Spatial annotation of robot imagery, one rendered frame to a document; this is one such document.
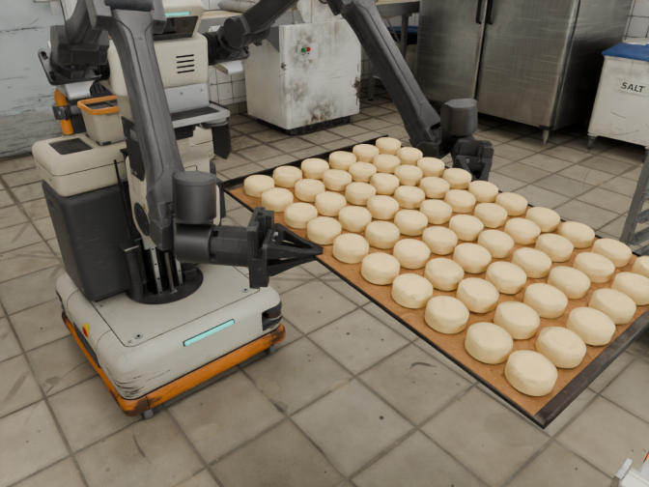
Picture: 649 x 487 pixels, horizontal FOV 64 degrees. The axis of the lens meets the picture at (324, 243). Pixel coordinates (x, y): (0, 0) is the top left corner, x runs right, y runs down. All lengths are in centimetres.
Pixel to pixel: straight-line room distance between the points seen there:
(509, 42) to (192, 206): 395
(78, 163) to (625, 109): 369
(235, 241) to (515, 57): 391
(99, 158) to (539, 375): 146
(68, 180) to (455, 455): 144
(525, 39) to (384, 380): 311
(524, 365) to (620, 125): 393
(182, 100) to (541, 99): 331
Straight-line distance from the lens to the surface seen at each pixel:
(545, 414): 59
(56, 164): 174
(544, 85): 437
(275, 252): 71
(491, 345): 61
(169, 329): 179
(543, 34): 436
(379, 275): 68
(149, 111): 86
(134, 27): 92
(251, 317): 186
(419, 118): 115
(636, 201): 218
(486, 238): 79
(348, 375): 197
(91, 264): 188
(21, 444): 199
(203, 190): 72
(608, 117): 448
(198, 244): 74
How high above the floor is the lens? 135
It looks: 29 degrees down
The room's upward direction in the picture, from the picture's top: straight up
